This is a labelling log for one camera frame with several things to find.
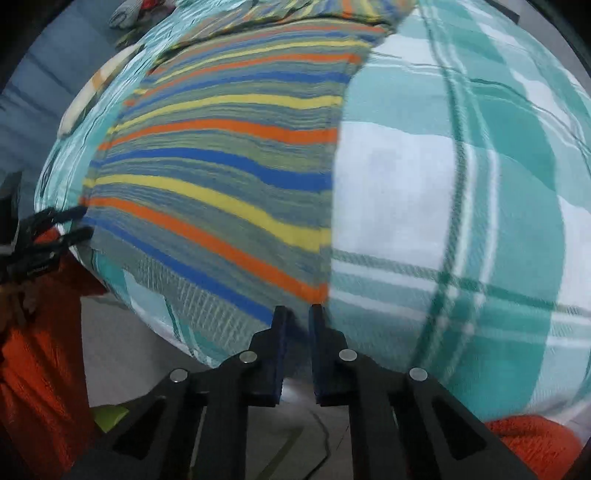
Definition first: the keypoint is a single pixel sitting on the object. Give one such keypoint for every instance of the rolled grey knit cloth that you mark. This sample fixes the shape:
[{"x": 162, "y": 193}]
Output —
[{"x": 134, "y": 13}]

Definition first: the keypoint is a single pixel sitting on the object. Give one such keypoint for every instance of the person's left hand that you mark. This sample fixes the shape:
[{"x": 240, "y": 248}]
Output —
[{"x": 16, "y": 300}]

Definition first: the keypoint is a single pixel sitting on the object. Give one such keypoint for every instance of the green plaid bed sheet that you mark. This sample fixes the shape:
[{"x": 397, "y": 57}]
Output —
[{"x": 461, "y": 207}]

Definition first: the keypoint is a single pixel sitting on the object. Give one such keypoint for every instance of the person's orange knit clothing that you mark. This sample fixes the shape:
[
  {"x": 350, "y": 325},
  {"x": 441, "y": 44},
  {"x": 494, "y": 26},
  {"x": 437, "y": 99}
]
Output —
[{"x": 41, "y": 369}]

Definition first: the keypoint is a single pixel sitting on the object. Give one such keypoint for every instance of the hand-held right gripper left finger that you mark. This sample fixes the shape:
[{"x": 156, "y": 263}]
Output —
[{"x": 282, "y": 360}]

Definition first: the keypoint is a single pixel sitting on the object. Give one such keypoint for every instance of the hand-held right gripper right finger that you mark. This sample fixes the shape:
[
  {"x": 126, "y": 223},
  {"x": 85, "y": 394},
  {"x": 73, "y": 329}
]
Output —
[{"x": 316, "y": 360}]

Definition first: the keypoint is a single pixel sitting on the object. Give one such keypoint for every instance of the striped knit sweater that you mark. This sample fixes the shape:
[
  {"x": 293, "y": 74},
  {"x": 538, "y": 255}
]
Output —
[{"x": 221, "y": 161}]

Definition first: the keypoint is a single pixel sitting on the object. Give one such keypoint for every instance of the folded cream striped pillow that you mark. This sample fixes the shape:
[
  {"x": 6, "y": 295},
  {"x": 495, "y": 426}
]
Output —
[{"x": 92, "y": 99}]

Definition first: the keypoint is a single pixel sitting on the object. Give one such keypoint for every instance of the yellow-green object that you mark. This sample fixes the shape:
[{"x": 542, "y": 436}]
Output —
[{"x": 108, "y": 417}]

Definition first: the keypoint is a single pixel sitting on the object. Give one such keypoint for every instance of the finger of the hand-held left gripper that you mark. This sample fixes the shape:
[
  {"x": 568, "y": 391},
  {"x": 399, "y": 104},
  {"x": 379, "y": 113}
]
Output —
[
  {"x": 69, "y": 239},
  {"x": 60, "y": 216}
]

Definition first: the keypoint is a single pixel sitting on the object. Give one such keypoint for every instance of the blue curtain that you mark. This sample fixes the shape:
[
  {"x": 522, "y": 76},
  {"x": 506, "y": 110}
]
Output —
[{"x": 41, "y": 83}]

